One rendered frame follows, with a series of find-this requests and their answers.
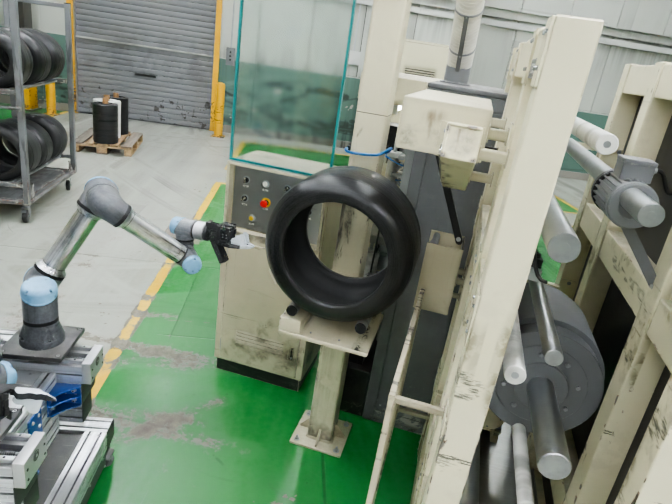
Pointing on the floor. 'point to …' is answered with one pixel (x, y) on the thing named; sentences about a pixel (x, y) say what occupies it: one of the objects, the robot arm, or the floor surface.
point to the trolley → (32, 150)
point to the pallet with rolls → (110, 127)
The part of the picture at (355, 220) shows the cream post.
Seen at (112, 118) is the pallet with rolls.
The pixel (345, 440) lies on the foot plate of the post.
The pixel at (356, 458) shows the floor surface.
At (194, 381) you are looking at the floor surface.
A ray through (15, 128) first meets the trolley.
